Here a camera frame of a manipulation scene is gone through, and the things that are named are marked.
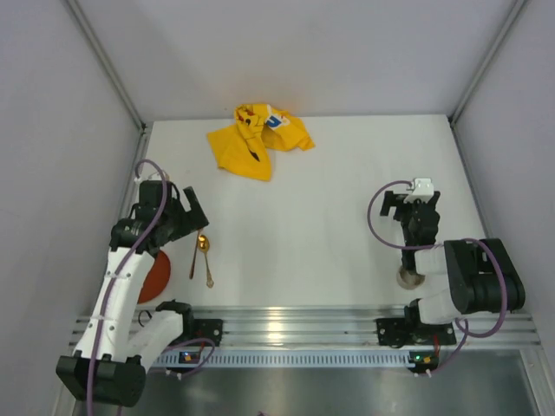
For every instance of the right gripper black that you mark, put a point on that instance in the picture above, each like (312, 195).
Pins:
(410, 204)

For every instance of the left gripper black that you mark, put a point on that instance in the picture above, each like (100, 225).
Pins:
(186, 217)

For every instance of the gold spoon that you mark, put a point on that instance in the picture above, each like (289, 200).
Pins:
(204, 246)

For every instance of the gold fork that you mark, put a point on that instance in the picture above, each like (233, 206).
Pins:
(195, 251)

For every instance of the red round plate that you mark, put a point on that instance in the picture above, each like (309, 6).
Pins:
(157, 278)

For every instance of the yellow Pikachu cloth placemat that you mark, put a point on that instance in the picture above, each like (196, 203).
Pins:
(243, 147)

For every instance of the small clear glass cup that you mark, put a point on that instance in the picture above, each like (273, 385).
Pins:
(409, 280)

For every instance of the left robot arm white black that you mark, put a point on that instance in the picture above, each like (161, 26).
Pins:
(109, 365)

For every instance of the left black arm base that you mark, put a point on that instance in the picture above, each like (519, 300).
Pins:
(212, 329)

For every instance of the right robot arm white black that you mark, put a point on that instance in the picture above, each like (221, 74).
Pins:
(480, 274)

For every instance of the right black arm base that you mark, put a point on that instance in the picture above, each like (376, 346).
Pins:
(397, 332)

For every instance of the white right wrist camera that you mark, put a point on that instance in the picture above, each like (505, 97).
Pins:
(420, 189)

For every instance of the aluminium mounting rail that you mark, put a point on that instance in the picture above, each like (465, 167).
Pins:
(351, 327)

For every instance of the perforated cable tray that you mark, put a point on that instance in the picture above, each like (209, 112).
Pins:
(189, 359)

